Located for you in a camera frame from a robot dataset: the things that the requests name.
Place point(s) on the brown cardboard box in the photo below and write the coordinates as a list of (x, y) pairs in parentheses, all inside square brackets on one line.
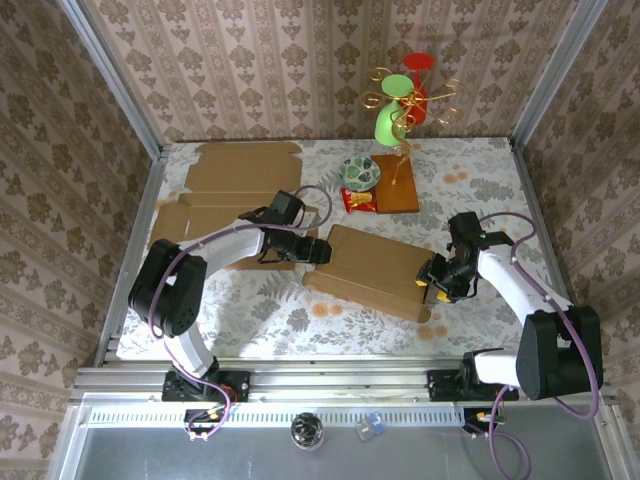
[(240, 167), (370, 270)]

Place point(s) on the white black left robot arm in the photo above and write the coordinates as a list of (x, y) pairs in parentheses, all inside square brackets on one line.
[(225, 247)]

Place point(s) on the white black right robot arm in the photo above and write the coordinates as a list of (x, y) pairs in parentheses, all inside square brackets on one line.
[(510, 285)]

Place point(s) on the red snack packet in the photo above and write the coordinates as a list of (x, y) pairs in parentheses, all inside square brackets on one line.
[(359, 201)]

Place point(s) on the floral print tablecloth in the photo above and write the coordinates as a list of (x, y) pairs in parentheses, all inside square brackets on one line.
[(240, 325)]

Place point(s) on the leaf pattern ceramic bowl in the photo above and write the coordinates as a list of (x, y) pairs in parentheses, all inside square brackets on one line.
[(360, 172)]

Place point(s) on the wide aluminium base beam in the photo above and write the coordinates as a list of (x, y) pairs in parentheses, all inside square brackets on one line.
[(340, 380)]

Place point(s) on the black power connector block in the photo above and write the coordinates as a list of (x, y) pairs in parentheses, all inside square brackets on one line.
[(200, 417), (472, 425)]

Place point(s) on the small clear blue cube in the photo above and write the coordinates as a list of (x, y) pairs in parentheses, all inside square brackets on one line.
[(369, 427)]

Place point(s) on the green plastic goblet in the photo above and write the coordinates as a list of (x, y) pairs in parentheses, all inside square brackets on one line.
[(387, 127)]

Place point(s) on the shiny round metal object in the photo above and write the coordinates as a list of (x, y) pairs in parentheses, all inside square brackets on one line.
[(307, 431)]

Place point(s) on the red plastic goblet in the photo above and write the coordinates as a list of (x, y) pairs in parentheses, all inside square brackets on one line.
[(419, 62)]

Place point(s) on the aluminium side rail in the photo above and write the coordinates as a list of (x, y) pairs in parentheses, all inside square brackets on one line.
[(534, 200), (146, 200)]

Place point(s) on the aluminium frame post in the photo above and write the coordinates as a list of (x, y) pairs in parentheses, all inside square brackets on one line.
[(114, 80), (556, 75)]

